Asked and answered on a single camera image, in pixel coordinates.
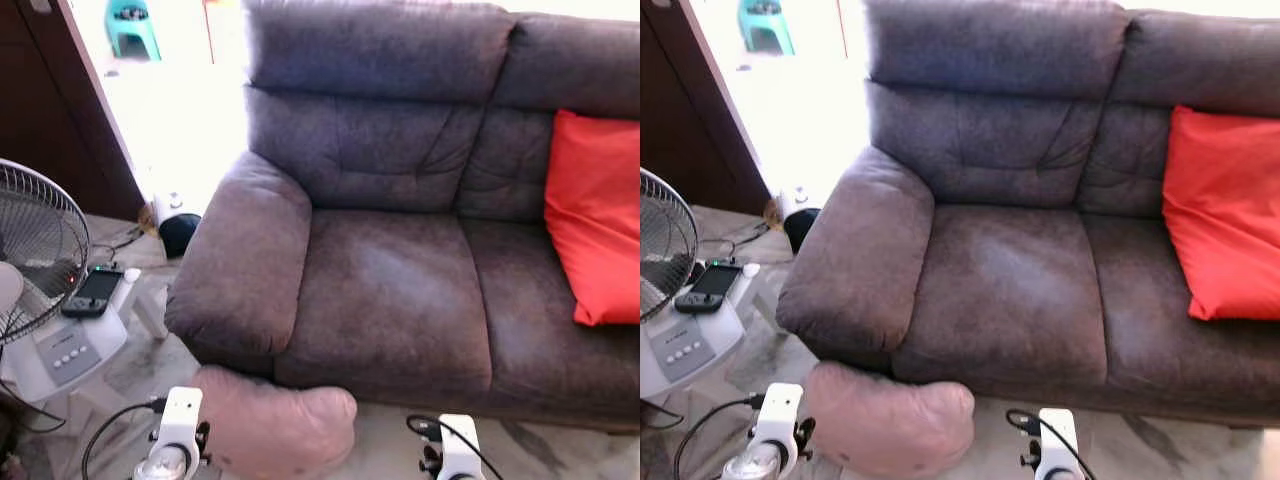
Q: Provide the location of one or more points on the teal plastic stool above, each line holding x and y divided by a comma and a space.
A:
133, 30
765, 27

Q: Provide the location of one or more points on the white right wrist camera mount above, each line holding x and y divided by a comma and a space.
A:
1060, 445
462, 450

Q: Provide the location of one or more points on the red pillow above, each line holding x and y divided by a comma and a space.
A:
1225, 215
600, 220

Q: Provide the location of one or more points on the dark wooden door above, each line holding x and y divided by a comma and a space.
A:
50, 100
690, 100

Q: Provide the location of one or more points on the white and black small appliance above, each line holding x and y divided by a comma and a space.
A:
800, 220
178, 225

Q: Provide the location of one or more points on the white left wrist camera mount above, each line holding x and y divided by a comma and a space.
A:
180, 420
780, 415

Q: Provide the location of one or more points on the brown-grey suede sofa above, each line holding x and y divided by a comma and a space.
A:
1010, 270
400, 270

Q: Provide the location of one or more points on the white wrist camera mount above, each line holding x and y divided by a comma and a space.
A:
1060, 445
780, 415
462, 450
180, 420

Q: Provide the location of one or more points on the black handheld game console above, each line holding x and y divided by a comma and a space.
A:
710, 287
95, 292

